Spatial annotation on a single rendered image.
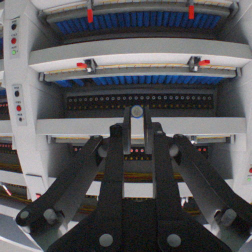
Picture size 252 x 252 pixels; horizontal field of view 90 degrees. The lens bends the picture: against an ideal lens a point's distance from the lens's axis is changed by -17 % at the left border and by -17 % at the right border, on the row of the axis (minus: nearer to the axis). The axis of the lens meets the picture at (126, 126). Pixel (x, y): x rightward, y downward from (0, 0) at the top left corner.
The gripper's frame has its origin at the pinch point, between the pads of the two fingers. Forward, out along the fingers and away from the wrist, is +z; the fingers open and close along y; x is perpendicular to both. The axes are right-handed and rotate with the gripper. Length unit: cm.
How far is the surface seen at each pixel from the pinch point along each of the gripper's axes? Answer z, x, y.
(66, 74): 25.8, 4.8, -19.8
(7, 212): 12, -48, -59
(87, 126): 18.8, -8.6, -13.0
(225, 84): 32.4, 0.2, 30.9
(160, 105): 33.5, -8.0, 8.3
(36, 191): 13.8, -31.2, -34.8
